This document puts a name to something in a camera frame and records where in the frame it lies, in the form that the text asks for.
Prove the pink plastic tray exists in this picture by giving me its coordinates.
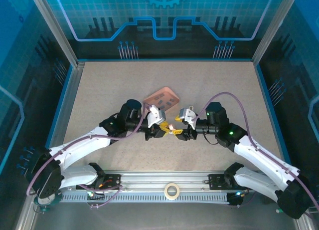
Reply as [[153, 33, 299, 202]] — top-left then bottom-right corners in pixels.
[[143, 87, 180, 114]]

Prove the beige tape roll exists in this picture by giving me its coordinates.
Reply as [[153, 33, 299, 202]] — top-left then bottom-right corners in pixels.
[[164, 182, 181, 200]]

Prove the green alarm clock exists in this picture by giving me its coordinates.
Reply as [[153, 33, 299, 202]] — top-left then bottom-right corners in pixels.
[[33, 195, 61, 214]]

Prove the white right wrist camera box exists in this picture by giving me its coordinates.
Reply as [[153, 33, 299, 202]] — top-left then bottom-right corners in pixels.
[[178, 105, 197, 130]]

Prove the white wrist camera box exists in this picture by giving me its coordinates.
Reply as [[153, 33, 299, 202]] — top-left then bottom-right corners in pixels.
[[178, 105, 197, 130], [147, 104, 167, 128]]

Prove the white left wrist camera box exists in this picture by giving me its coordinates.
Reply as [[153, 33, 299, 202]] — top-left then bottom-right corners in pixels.
[[147, 104, 167, 128]]

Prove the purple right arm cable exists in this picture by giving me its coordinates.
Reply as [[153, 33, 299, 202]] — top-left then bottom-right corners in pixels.
[[193, 91, 319, 216]]

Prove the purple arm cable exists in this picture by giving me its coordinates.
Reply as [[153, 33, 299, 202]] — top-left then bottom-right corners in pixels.
[[26, 104, 153, 196], [193, 91, 319, 216]]

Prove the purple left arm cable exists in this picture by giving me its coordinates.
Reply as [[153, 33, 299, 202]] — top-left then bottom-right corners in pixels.
[[26, 104, 153, 196]]

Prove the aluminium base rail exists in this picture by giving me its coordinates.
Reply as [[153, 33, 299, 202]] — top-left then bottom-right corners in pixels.
[[59, 170, 282, 191]]

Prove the aluminium side rail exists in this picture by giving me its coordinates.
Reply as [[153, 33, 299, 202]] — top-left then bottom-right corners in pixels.
[[46, 62, 85, 151]]

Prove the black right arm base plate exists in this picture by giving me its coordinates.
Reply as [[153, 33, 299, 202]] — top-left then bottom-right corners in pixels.
[[208, 174, 252, 191]]

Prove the grey slotted cable duct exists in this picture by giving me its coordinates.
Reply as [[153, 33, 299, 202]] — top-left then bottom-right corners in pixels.
[[60, 192, 229, 204]]

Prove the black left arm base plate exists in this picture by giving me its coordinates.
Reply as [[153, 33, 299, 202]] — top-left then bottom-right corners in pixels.
[[96, 174, 122, 191]]

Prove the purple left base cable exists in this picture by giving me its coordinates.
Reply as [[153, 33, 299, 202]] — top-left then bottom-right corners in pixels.
[[79, 182, 124, 210]]

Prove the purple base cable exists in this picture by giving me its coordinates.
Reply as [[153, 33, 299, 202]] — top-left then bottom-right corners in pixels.
[[79, 182, 124, 210], [229, 190, 257, 209]]

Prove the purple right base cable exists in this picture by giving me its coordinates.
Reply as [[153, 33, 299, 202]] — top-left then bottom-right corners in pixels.
[[229, 190, 257, 209]]

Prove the aluminium frame post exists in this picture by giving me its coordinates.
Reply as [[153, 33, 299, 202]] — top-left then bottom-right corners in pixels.
[[27, 0, 85, 68], [252, 0, 301, 65]]

